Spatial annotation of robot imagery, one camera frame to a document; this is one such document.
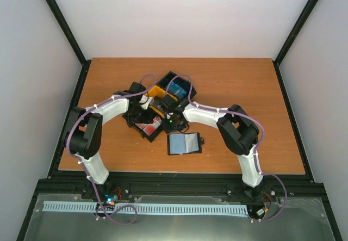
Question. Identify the black frame post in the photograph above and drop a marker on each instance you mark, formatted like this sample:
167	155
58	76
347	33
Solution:
57	13
300	22

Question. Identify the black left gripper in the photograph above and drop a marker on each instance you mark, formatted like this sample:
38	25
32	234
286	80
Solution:
147	119

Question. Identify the blue cards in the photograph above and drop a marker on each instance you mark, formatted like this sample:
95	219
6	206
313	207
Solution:
177	91

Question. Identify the light blue cable duct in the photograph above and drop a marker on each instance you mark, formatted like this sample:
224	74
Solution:
150	208

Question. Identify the black card holder wallet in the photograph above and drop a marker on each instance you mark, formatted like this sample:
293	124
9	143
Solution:
184	144

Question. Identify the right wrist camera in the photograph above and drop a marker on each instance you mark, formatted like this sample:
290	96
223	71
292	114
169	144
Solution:
168	103

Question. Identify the red white credit cards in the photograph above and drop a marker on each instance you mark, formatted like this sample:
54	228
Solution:
149	128

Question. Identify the black bin with red cards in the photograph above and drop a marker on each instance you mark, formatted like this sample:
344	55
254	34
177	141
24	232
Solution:
143	135

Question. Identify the black frame post left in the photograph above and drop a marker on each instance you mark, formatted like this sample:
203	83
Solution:
57	13

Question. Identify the black frame post right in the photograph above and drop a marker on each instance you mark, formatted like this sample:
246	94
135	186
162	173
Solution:
300	22

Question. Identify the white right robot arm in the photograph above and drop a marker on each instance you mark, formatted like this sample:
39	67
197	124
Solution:
238	130

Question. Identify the yellow bin with black cards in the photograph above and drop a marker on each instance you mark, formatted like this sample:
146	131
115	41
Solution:
156	96

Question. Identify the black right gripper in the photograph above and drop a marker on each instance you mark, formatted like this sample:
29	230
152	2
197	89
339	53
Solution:
167	129

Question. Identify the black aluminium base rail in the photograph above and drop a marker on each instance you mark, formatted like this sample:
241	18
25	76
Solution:
225	186

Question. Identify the black bin with blue cards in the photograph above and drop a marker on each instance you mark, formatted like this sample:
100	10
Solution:
166	81

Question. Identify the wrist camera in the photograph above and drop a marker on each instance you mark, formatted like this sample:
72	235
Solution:
168	103
145	102

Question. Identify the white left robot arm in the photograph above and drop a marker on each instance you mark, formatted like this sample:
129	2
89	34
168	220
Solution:
83	132

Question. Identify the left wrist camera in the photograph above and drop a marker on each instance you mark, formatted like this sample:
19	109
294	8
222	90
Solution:
145	102

